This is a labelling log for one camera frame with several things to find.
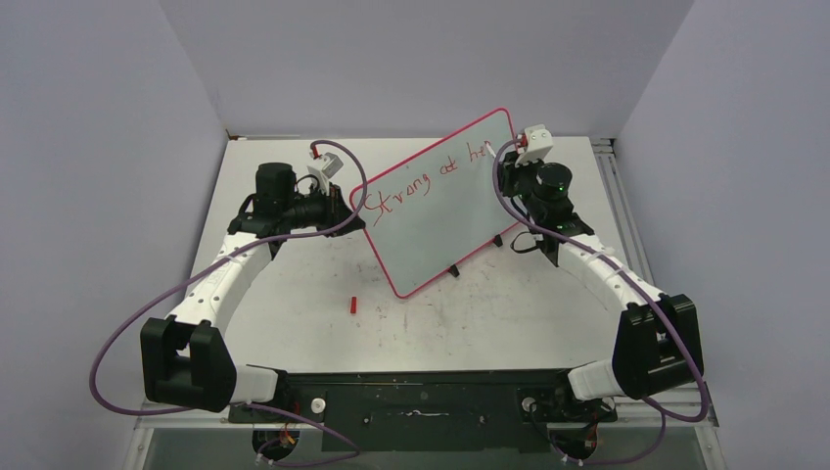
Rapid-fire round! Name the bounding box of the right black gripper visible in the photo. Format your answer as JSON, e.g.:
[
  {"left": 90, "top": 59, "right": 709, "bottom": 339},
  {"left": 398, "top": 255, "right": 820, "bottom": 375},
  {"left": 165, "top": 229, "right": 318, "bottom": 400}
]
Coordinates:
[{"left": 495, "top": 150, "right": 544, "bottom": 222}]

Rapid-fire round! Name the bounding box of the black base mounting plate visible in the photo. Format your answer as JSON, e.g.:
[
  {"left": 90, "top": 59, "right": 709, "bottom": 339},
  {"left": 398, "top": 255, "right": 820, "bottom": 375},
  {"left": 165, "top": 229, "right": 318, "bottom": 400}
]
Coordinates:
[{"left": 229, "top": 369, "right": 618, "bottom": 452}]

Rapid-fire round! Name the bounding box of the pink framed whiteboard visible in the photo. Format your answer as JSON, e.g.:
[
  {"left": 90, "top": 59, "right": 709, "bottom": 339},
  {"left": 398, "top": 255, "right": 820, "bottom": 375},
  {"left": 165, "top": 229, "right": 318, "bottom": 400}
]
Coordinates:
[{"left": 349, "top": 108, "right": 516, "bottom": 299}]

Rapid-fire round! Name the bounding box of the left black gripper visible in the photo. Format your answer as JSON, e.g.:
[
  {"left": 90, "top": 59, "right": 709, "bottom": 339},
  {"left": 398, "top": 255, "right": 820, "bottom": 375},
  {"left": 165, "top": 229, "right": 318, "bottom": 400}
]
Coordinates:
[{"left": 282, "top": 181, "right": 365, "bottom": 238}]

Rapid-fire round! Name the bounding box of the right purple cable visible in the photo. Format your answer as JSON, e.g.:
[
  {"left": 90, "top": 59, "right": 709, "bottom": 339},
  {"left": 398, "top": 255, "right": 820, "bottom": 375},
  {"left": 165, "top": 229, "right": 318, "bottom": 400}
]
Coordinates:
[{"left": 491, "top": 136, "right": 711, "bottom": 424}]

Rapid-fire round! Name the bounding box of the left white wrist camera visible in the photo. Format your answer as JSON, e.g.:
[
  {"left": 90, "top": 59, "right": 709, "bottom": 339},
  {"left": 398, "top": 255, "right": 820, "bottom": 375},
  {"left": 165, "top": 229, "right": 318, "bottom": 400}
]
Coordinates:
[{"left": 307, "top": 152, "right": 344, "bottom": 187}]

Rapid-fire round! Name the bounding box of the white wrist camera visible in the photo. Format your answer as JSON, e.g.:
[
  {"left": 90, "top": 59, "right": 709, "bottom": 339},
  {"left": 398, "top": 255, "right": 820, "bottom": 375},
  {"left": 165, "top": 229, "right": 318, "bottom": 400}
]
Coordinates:
[
  {"left": 307, "top": 152, "right": 344, "bottom": 187},
  {"left": 515, "top": 124, "right": 553, "bottom": 167}
]

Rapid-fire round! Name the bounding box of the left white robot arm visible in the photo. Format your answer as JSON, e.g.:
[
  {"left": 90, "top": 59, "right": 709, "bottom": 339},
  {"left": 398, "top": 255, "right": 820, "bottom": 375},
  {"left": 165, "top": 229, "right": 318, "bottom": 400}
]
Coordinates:
[{"left": 140, "top": 154, "right": 365, "bottom": 422}]

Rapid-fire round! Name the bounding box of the aluminium rail frame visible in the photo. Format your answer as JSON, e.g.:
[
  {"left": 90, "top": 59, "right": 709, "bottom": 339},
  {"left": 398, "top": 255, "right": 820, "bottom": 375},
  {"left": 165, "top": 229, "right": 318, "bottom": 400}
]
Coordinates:
[{"left": 141, "top": 137, "right": 727, "bottom": 469}]

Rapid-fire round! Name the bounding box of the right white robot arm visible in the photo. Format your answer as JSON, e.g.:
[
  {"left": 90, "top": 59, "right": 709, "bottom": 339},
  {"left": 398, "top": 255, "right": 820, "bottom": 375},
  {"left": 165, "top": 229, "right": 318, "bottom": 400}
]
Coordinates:
[{"left": 493, "top": 152, "right": 704, "bottom": 419}]

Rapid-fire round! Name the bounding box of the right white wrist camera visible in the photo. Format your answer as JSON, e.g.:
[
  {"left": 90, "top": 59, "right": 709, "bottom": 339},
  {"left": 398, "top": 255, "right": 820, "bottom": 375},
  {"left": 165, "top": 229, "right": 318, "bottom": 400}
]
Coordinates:
[{"left": 515, "top": 124, "right": 553, "bottom": 167}]

